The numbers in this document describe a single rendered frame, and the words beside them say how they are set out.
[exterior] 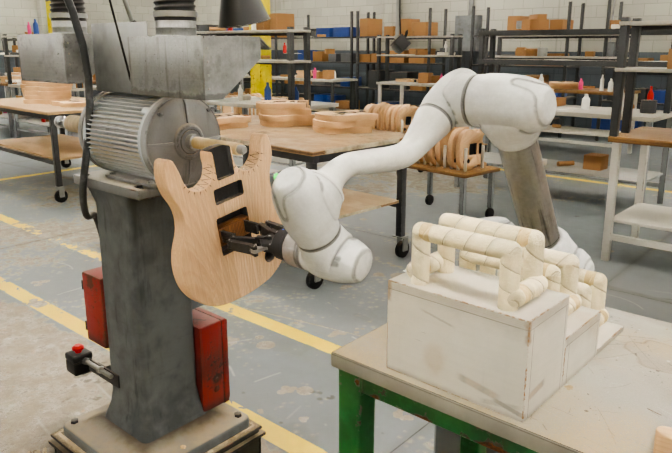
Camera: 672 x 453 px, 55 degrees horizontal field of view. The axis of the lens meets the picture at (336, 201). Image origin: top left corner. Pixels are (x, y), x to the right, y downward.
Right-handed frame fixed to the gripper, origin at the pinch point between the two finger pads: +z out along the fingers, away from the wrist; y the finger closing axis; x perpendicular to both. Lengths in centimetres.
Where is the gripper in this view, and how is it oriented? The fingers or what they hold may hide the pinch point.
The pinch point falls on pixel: (235, 231)
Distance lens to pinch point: 164.8
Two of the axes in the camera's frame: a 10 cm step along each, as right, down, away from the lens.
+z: -7.6, -1.5, 6.4
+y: 6.4, -3.3, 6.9
